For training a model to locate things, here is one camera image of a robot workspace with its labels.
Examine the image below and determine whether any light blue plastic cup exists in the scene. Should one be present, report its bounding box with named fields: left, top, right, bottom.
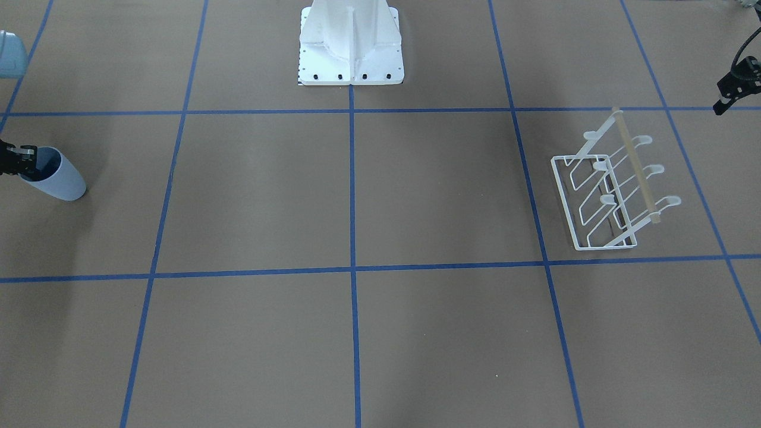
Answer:
left=19, top=147, right=87, bottom=202

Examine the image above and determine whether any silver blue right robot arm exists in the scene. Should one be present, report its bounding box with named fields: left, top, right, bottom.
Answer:
left=1, top=30, right=38, bottom=175

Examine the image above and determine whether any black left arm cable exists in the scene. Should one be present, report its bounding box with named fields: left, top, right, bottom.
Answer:
left=732, top=27, right=761, bottom=75

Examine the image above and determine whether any white wire cup rack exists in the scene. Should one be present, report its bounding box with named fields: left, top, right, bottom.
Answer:
left=550, top=106, right=682, bottom=251

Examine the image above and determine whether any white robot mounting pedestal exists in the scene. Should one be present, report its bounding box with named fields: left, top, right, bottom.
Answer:
left=297, top=1, right=405, bottom=86

